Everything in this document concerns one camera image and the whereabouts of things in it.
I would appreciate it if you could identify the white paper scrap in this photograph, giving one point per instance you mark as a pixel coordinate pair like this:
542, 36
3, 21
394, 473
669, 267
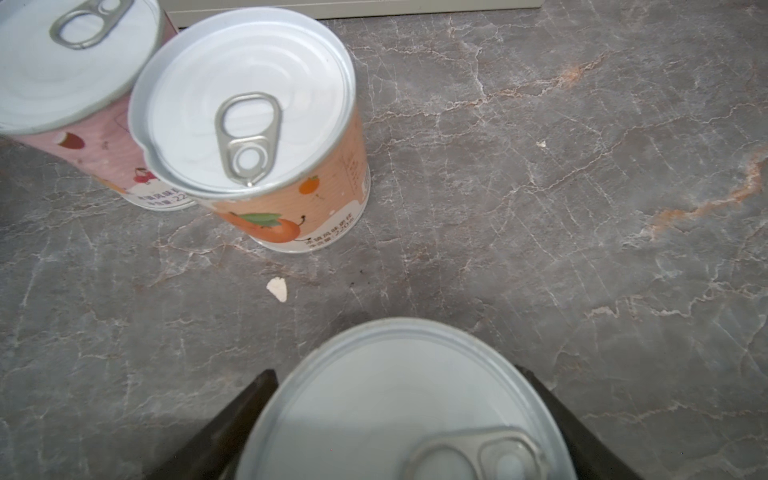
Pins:
277, 286

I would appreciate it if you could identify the yellow label can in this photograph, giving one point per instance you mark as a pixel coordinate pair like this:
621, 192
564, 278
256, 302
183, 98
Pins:
405, 398

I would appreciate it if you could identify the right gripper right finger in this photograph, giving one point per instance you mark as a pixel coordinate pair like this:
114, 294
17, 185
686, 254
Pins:
591, 458

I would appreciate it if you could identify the pink label can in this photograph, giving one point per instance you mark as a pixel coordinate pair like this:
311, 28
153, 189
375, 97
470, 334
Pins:
67, 72

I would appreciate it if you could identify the orange persimmon label can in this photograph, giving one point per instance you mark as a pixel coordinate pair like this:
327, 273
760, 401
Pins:
253, 114

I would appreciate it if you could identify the grey metal cabinet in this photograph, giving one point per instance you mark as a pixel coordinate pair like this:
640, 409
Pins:
184, 13

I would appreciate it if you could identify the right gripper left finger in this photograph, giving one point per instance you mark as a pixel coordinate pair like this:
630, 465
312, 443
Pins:
215, 447

